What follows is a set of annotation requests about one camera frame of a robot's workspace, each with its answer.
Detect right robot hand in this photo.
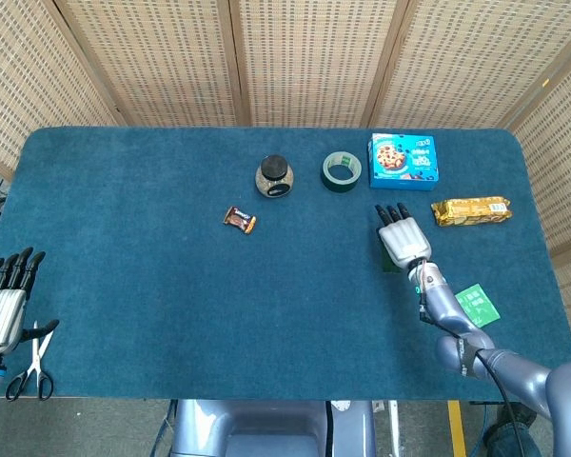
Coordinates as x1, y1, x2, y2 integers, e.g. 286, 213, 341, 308
373, 202, 433, 270

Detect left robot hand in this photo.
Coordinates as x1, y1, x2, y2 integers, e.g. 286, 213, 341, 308
0, 247, 60, 356

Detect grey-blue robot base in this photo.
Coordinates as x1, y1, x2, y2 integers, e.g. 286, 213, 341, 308
154, 398, 380, 457

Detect dark green tape roll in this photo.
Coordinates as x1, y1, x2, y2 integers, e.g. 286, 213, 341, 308
320, 151, 363, 195

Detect blue cookie box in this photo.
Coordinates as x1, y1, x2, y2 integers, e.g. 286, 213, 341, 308
369, 132, 443, 192

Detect gold foil biscuit pack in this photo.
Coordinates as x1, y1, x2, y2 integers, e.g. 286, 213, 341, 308
430, 196, 512, 228

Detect green paper packet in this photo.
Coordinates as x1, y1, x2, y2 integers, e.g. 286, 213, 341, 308
454, 283, 500, 328

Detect glass jar with black lid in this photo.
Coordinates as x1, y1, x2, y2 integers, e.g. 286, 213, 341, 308
254, 155, 295, 200

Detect brown chocolate snack wrapper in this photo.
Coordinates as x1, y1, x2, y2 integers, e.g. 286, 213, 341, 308
222, 206, 258, 236

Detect blue carpet table mat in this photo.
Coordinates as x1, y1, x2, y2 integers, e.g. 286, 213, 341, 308
0, 126, 571, 400

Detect woven bamboo folding screen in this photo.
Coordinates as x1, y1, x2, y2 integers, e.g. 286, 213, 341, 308
0, 0, 571, 356

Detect person's shoe and jeans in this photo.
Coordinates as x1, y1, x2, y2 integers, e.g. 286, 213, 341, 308
483, 403, 543, 457

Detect black handled scissors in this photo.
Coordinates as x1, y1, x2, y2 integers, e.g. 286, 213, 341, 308
5, 321, 55, 402

